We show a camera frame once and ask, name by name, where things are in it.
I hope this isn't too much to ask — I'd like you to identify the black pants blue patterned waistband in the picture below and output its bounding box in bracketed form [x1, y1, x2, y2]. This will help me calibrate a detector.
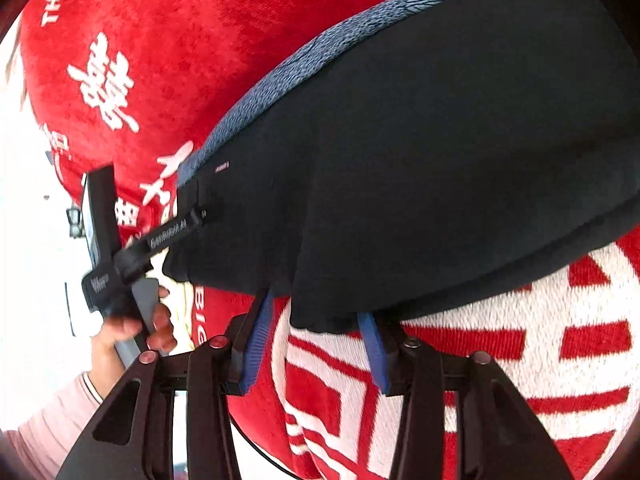
[162, 0, 640, 333]

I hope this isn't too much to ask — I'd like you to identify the cream cloth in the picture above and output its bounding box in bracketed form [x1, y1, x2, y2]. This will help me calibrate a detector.
[167, 280, 197, 352]

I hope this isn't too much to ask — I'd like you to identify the red printed blanket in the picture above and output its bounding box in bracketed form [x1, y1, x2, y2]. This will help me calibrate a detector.
[20, 0, 640, 480]

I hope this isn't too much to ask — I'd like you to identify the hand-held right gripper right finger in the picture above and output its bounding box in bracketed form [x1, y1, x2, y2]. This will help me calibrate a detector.
[357, 311, 576, 480]

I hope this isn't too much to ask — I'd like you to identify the person's left forearm pink sleeve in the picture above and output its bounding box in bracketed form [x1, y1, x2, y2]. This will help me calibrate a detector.
[0, 372, 106, 480]

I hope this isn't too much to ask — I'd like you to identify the person's left hand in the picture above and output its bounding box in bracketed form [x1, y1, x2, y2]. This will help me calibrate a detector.
[90, 285, 177, 397]

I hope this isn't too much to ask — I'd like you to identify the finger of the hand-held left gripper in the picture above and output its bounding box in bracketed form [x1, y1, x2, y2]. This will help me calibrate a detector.
[117, 207, 208, 281]

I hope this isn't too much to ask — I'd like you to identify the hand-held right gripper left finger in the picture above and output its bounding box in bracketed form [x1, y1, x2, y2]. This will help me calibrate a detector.
[55, 287, 276, 480]

